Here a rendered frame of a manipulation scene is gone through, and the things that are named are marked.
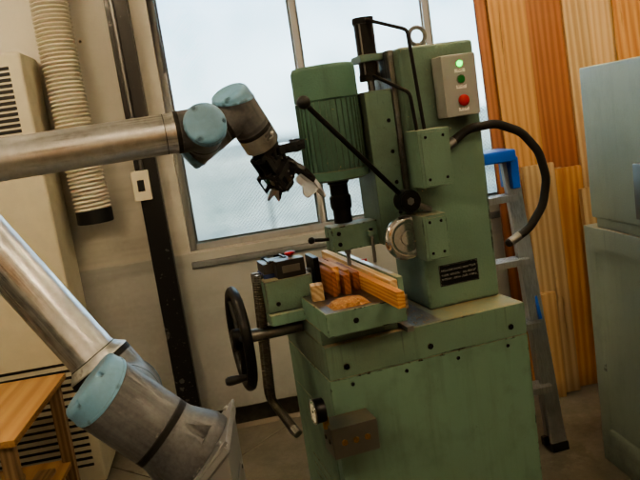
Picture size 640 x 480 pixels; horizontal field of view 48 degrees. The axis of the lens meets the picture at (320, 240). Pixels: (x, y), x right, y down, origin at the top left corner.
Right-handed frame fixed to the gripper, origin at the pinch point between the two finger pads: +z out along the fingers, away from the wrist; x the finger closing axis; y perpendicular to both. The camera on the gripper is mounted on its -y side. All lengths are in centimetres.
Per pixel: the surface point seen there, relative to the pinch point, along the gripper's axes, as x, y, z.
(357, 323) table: 17.3, 25.6, 19.7
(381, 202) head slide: 13.0, -11.4, 14.5
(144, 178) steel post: -127, -54, 30
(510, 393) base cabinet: 40, 14, 66
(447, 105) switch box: 32.2, -31.0, -0.2
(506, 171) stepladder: 15, -85, 72
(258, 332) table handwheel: -15.9, 27.2, 23.8
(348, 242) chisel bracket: 3.9, -1.4, 19.3
